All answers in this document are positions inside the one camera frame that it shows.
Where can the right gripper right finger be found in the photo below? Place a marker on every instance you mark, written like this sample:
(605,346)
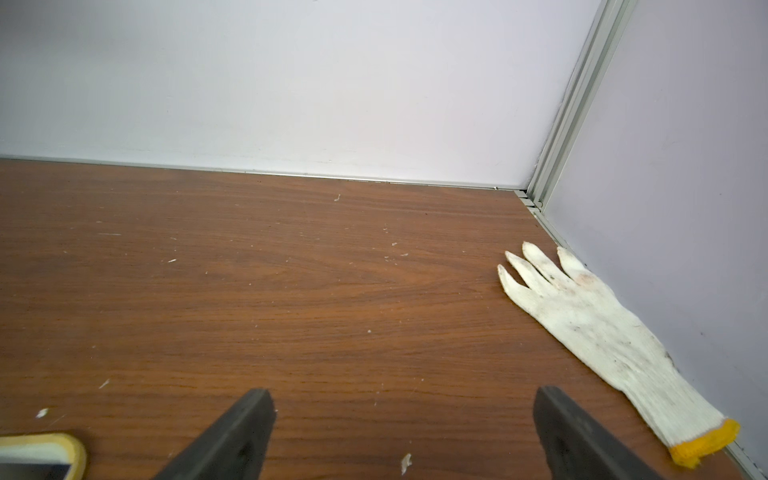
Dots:
(576,446)

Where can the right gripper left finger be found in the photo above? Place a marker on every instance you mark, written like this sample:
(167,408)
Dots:
(233,447)

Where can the cream cutting board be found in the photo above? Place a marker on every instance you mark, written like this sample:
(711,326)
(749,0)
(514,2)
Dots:
(47,448)

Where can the black kitchen knife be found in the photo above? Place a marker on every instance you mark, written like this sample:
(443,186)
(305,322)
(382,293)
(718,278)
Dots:
(33,471)

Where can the white work glove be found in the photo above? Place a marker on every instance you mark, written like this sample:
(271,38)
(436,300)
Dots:
(582,313)

